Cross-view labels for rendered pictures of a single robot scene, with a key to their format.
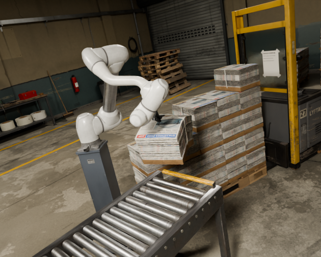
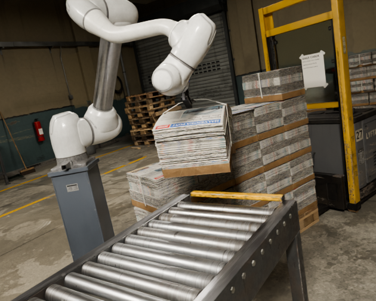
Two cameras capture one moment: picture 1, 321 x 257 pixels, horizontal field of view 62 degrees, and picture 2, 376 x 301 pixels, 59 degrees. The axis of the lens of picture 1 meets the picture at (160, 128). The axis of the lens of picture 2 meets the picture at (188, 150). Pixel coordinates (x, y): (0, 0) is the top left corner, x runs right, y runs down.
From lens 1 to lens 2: 0.57 m
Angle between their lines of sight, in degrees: 11
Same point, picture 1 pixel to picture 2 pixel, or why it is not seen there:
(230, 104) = (270, 116)
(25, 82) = not seen: outside the picture
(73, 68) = (36, 109)
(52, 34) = (9, 65)
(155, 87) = (197, 23)
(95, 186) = (77, 232)
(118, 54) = (124, 9)
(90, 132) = (73, 140)
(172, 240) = (242, 278)
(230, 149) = (272, 181)
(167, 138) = (207, 125)
